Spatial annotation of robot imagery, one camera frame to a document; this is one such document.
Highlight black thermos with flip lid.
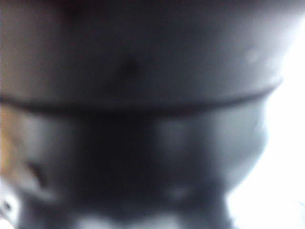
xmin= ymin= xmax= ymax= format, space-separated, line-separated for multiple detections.
xmin=0 ymin=0 xmax=300 ymax=229

